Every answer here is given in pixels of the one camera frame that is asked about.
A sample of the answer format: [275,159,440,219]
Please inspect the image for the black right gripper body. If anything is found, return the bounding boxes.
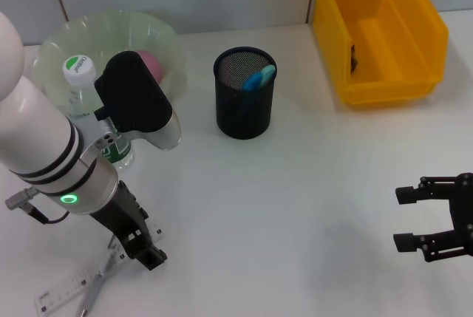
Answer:
[448,172,473,263]

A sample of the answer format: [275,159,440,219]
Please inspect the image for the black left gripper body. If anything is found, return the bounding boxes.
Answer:
[88,180,157,259]

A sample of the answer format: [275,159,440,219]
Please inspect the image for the transparent plastic ruler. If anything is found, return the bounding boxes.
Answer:
[34,222,166,313]

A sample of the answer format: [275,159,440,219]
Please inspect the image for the green plastic wrapper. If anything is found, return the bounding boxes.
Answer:
[348,44,361,74]

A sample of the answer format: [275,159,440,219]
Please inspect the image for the clear green-label water bottle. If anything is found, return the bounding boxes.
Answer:
[61,54,135,171]

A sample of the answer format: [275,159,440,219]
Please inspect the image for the pink peach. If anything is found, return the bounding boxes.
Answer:
[135,50,164,83]

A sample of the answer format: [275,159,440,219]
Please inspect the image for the blue scissors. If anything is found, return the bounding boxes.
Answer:
[236,63,278,120]

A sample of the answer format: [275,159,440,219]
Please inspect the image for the grey clear pen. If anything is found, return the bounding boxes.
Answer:
[75,276,108,317]

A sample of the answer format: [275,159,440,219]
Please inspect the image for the black mesh pen cup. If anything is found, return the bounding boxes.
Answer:
[213,47,278,140]

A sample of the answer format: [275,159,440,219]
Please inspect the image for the pale green glass fruit bowl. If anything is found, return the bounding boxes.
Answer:
[32,9,189,111]

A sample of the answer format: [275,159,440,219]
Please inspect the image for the yellow plastic bin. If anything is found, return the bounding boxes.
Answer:
[313,0,450,111]

